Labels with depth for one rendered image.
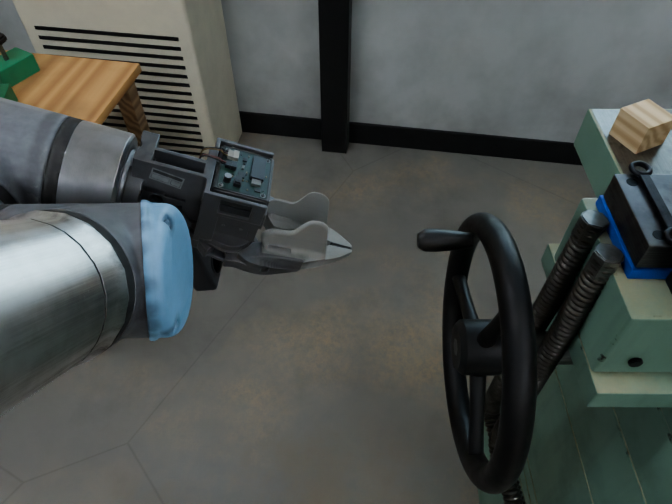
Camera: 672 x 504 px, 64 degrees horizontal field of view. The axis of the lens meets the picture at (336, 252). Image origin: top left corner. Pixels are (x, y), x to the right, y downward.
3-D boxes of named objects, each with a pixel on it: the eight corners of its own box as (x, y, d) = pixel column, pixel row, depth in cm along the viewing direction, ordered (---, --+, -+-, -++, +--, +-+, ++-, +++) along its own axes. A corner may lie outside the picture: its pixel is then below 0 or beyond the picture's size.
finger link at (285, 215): (368, 220, 50) (272, 194, 48) (346, 257, 55) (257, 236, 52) (367, 196, 52) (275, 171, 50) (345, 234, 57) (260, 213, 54)
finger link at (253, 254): (302, 274, 49) (206, 252, 47) (297, 283, 51) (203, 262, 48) (305, 235, 52) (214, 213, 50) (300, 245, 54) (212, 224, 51)
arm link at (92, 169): (57, 244, 46) (90, 169, 53) (116, 256, 48) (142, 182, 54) (53, 169, 40) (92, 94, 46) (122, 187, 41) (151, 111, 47)
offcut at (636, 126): (608, 133, 68) (620, 107, 65) (635, 124, 69) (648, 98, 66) (635, 154, 65) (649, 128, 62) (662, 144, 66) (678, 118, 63)
